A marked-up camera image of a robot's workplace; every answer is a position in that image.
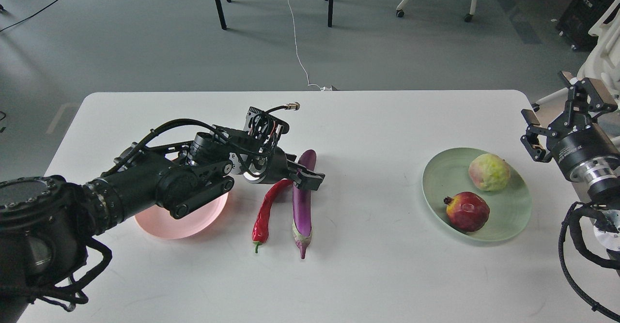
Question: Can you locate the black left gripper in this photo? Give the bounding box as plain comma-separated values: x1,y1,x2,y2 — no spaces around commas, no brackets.
241,147,326,191

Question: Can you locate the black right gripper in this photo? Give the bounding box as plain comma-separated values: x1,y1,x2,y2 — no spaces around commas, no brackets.
521,71,619,184

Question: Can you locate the purple eggplant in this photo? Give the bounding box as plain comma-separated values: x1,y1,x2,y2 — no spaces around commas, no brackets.
292,149,318,260

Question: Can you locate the red chili pepper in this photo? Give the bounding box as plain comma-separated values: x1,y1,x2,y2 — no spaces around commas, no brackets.
251,179,293,254

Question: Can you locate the green yellow round fruit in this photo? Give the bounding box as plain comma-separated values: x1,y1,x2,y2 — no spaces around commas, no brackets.
468,153,511,191

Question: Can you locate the red pomegranate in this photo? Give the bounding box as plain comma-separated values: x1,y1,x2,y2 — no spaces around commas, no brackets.
443,191,490,232

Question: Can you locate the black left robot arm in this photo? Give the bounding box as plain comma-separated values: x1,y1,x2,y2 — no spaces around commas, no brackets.
0,107,324,323

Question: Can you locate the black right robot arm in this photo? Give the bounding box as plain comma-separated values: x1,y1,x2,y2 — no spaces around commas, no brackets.
521,72,620,322

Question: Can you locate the white office chair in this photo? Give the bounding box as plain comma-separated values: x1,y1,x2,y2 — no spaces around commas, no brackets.
531,0,620,126

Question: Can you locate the green plate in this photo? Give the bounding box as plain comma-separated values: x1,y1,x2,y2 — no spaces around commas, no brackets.
421,147,533,242

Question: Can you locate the black equipment case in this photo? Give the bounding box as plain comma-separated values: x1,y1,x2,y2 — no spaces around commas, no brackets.
556,0,614,51

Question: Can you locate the pink plate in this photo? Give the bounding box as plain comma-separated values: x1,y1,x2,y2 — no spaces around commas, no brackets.
134,158,229,240

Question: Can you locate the white floor cable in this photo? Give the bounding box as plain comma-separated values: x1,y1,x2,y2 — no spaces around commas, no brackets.
279,0,335,92

